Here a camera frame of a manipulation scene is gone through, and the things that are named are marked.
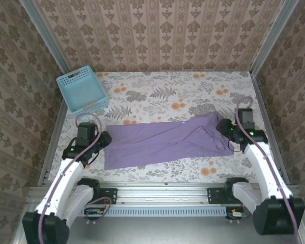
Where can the aluminium table edge rail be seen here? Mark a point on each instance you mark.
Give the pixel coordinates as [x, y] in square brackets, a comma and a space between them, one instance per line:
[53, 142]
[260, 101]

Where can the light blue plastic basket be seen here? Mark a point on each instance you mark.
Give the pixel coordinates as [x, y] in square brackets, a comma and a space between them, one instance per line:
[81, 89]

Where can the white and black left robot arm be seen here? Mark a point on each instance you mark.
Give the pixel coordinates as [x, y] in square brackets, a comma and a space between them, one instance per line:
[63, 188]

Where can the floral tablecloth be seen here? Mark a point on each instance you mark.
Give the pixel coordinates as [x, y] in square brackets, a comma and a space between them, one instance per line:
[155, 89]

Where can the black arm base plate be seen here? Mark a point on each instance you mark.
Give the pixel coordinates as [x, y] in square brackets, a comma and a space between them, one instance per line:
[214, 197]
[109, 195]

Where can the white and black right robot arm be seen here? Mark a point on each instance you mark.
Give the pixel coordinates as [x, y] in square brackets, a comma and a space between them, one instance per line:
[267, 172]

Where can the grey metal shelf plate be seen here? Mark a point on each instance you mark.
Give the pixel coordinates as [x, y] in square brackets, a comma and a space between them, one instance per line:
[167, 231]

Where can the small circuit board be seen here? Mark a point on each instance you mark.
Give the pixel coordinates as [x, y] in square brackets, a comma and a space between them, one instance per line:
[94, 211]
[236, 214]

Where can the aluminium mounting rail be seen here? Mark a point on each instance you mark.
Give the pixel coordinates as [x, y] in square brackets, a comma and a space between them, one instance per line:
[162, 193]

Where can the purple t-shirt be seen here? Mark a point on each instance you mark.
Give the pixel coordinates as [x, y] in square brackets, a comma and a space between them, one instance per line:
[155, 142]

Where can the aluminium frame post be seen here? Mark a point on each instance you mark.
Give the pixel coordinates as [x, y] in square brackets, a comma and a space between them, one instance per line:
[272, 38]
[45, 38]

